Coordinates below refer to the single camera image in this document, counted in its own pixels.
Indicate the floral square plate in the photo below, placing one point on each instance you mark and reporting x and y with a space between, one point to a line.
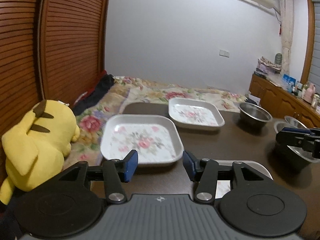
195 114
224 180
154 137

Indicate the dark clothes on bed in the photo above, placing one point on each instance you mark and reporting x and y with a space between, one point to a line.
93 95

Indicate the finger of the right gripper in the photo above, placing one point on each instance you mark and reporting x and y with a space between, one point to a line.
315 149
295 137

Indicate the beige tied curtain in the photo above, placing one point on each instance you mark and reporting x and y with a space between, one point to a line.
287 26

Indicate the stack of folded cloths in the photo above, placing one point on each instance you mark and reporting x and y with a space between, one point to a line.
266 67

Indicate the white wall switch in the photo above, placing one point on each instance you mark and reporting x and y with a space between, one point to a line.
224 53

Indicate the grey window blind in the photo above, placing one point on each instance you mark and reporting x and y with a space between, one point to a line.
314 72

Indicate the floral bed quilt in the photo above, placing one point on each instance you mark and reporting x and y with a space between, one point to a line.
125 91

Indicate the pink thermos jug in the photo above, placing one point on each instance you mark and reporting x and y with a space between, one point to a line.
309 93

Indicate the white paper bag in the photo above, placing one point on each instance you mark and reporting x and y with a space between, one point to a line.
253 99

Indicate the large steel bowl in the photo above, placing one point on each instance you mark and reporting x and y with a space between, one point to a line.
304 153

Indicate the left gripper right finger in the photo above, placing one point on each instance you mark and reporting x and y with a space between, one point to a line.
204 173

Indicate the small shallow steel bowl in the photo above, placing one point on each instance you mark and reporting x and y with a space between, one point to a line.
294 122

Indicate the blue tissue package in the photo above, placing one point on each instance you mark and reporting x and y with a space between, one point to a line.
288 83

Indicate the medium deep steel bowl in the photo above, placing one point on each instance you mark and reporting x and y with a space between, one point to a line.
254 115

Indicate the yellow Pikachu plush toy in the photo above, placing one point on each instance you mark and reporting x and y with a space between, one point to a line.
37 146

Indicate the brown louvered wardrobe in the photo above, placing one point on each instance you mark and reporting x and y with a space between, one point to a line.
50 49

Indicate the wooden sideboard cabinet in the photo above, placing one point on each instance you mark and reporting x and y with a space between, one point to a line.
280 103

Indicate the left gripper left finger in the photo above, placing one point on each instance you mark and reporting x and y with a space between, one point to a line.
116 172

